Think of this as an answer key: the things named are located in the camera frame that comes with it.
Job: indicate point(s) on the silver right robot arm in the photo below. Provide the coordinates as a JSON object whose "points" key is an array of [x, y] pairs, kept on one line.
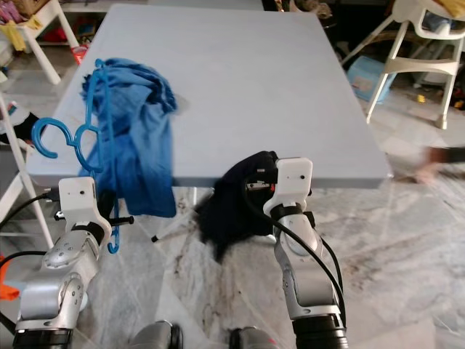
{"points": [[305, 283]]}

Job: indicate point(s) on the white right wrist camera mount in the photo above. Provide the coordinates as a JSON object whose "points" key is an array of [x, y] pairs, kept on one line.
{"points": [[290, 182]]}

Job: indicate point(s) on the light blue box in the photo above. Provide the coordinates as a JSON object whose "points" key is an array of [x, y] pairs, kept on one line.
{"points": [[363, 76]]}

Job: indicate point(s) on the red can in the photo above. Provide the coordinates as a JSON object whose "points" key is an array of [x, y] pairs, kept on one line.
{"points": [[80, 54]]}

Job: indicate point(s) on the blue garment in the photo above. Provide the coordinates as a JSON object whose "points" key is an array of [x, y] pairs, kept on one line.
{"points": [[138, 145]]}

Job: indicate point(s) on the blue plastic hanger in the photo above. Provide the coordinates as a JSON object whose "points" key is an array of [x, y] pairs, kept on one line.
{"points": [[36, 138]]}

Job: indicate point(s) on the dark navy garment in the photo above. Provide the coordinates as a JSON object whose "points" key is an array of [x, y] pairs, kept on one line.
{"points": [[232, 211]]}

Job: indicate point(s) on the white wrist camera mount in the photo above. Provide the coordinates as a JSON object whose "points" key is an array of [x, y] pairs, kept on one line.
{"points": [[81, 203], [290, 182]]}

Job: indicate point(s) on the orange cloth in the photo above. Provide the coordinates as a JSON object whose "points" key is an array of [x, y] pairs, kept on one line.
{"points": [[7, 287]]}

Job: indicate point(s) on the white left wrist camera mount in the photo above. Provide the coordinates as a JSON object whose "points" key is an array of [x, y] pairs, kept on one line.
{"points": [[81, 203]]}

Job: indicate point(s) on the black cloth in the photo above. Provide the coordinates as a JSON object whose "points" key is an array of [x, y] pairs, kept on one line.
{"points": [[23, 127]]}

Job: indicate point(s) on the white high chair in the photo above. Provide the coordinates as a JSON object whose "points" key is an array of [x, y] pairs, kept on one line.
{"points": [[418, 65]]}

